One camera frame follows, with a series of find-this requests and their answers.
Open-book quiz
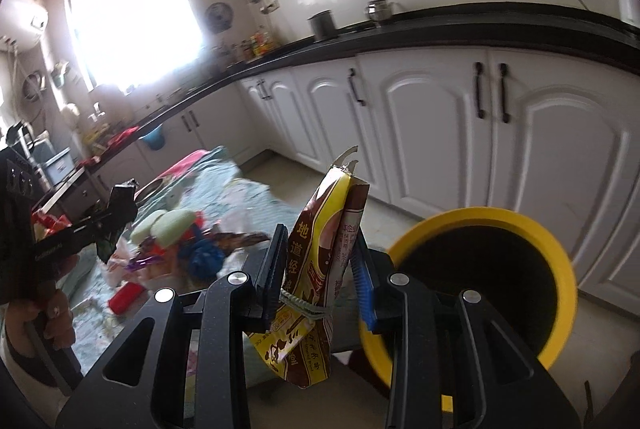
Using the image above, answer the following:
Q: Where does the left hand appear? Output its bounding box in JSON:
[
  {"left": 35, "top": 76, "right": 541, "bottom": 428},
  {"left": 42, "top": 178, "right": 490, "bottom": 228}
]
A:
[{"left": 4, "top": 252, "right": 82, "bottom": 352}]

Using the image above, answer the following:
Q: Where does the black pot on counter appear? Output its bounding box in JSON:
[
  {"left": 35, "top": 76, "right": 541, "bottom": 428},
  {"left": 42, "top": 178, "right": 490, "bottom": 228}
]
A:
[{"left": 308, "top": 10, "right": 338, "bottom": 42}]

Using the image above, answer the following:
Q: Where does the round wall fan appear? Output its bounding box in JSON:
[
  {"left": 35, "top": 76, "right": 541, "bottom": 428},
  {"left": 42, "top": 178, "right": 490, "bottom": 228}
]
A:
[{"left": 205, "top": 1, "right": 234, "bottom": 35}]

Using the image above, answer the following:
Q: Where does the pink blanket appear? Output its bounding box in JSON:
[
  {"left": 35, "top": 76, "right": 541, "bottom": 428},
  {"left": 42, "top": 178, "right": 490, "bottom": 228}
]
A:
[{"left": 157, "top": 150, "right": 208, "bottom": 179}]

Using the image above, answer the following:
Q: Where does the steel kettle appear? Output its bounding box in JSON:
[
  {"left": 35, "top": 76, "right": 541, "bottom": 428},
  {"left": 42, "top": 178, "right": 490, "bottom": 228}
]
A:
[{"left": 364, "top": 0, "right": 394, "bottom": 26}]

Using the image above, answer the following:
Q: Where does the brown yellow snack wrapper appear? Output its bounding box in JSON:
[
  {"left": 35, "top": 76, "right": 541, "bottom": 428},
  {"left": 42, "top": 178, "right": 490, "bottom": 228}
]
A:
[{"left": 247, "top": 146, "right": 370, "bottom": 389}]

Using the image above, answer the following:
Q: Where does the green knitted sponge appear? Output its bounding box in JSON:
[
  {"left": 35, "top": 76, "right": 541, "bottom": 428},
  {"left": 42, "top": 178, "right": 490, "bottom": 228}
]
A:
[{"left": 130, "top": 209, "right": 198, "bottom": 249}]

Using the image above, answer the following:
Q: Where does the blue hanging basin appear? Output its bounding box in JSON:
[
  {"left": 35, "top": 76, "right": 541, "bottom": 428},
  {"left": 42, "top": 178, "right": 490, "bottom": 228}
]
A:
[{"left": 140, "top": 125, "right": 166, "bottom": 152}]

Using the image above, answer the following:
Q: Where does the yellow rimmed trash bin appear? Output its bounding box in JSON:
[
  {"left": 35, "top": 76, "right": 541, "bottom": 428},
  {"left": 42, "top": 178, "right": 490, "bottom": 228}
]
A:
[{"left": 358, "top": 206, "right": 580, "bottom": 414}]

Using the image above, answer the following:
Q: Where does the red plastic piece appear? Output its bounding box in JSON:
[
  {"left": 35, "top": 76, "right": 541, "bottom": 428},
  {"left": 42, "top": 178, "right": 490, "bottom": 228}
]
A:
[{"left": 107, "top": 282, "right": 146, "bottom": 315}]

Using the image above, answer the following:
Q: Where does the black kitchen countertop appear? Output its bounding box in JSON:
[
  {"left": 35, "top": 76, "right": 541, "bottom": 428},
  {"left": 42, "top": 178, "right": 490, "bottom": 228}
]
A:
[{"left": 74, "top": 1, "right": 640, "bottom": 170}]

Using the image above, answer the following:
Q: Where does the cartoon print bed sheet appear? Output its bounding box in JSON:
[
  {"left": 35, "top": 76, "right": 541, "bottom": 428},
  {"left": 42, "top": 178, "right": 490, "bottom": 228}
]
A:
[{"left": 62, "top": 148, "right": 297, "bottom": 371}]

